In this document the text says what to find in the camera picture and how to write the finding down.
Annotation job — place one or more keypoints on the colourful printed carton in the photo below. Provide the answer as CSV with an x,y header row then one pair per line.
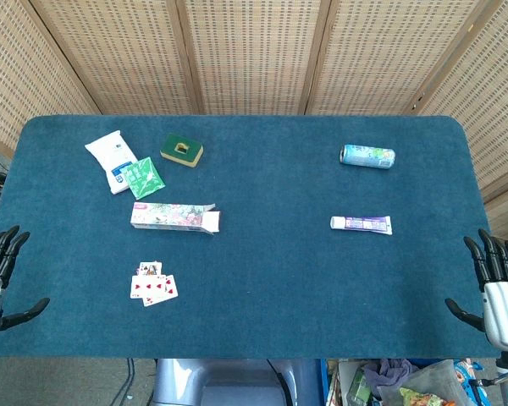
x,y
478,380

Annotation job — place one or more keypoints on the light blue drink can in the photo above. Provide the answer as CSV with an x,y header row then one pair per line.
x,y
368,155

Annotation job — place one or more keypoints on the purple white toothpaste tube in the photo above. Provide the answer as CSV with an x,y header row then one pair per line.
x,y
364,224

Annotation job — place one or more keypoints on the woven bamboo screen panel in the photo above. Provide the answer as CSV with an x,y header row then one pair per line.
x,y
127,55
254,55
487,97
21,80
381,55

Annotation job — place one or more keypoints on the purple crumpled cloth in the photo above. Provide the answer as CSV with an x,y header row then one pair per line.
x,y
387,372

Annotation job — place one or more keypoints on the blue carpet table mat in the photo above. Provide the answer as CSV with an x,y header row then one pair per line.
x,y
262,262

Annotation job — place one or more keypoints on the silver-blue robot torso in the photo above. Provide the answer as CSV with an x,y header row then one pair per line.
x,y
228,382

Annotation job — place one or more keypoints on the six hearts playing card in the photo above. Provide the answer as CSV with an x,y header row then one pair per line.
x,y
146,287

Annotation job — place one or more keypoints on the green tea sachet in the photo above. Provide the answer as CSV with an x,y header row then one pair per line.
x,y
145,178

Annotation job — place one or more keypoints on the colourful snack bag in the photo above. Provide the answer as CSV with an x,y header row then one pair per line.
x,y
419,397

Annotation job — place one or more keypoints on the queen playing card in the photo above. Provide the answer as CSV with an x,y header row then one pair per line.
x,y
150,268

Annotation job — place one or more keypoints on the green yellow scouring sponge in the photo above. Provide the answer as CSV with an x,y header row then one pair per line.
x,y
190,154

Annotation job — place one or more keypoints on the floral toothpaste carton box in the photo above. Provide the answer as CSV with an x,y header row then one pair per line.
x,y
169,215

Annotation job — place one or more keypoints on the white wet wipes pack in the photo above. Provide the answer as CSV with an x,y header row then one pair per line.
x,y
108,154

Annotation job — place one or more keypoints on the grey plastic bag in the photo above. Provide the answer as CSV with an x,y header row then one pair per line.
x,y
436,376

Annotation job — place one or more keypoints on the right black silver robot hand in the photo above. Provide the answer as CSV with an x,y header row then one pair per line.
x,y
506,308

